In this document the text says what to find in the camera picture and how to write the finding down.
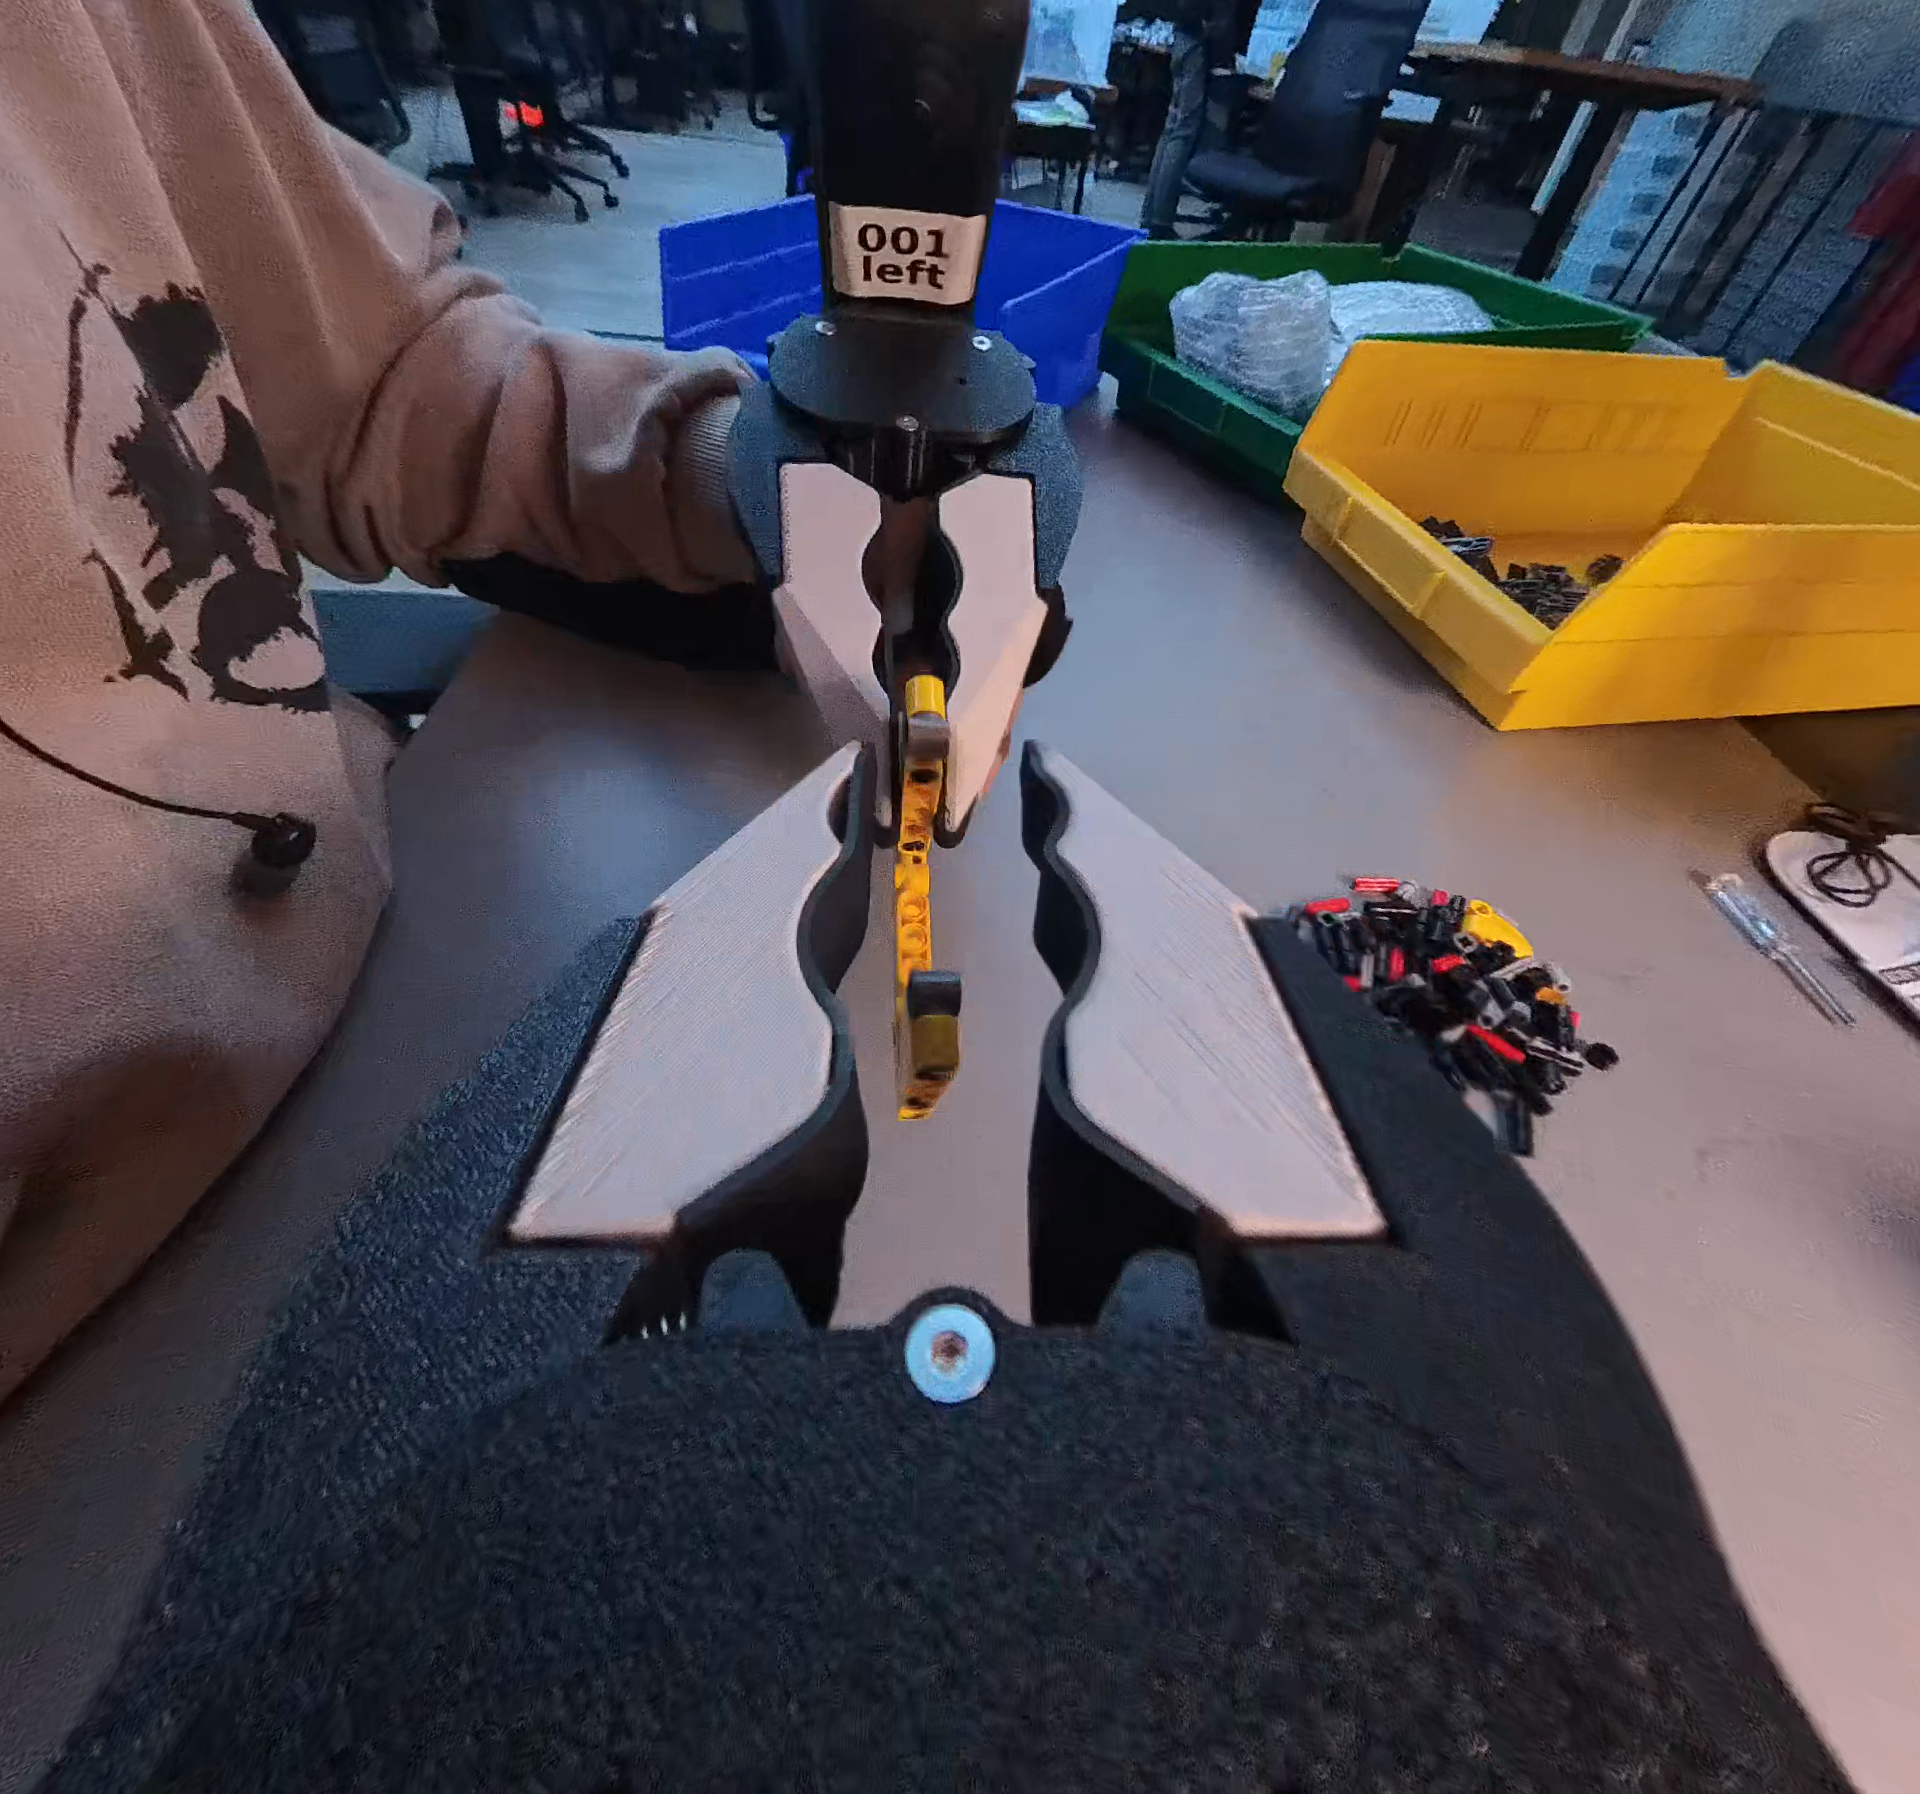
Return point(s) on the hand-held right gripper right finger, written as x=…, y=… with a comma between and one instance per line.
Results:
x=1199, y=1073

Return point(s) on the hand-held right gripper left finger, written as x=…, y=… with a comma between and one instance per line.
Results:
x=706, y=1073

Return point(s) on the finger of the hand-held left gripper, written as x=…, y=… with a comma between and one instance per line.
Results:
x=825, y=564
x=999, y=595

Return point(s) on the long yellow perforated beam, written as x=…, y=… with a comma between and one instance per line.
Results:
x=919, y=864

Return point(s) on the person's left forearm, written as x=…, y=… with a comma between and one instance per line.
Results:
x=524, y=430

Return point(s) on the grey desk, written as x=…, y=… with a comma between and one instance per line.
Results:
x=1726, y=1226

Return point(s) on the black wrist rest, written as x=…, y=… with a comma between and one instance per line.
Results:
x=631, y=616

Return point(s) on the pile of black red pins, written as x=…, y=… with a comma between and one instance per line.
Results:
x=1455, y=984

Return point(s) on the green plastic bin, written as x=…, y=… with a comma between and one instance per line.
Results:
x=1199, y=414

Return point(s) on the blue plastic bin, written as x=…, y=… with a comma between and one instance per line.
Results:
x=736, y=279

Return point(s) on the clear plastic bag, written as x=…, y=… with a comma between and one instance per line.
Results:
x=1259, y=339

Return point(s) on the black mesh office chair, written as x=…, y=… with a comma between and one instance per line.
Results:
x=1335, y=84

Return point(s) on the heap of dark grey plates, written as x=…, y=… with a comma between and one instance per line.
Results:
x=1530, y=588

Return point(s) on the person's grey hoodie torso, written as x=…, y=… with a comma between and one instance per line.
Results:
x=151, y=998

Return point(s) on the dark background table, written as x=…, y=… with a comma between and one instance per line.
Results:
x=1575, y=78

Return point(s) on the white wooden book stand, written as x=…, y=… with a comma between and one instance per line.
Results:
x=1860, y=940

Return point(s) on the yellow plastic bin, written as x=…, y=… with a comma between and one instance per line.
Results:
x=1726, y=639

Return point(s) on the black metal railing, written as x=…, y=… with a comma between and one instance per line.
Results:
x=1726, y=220

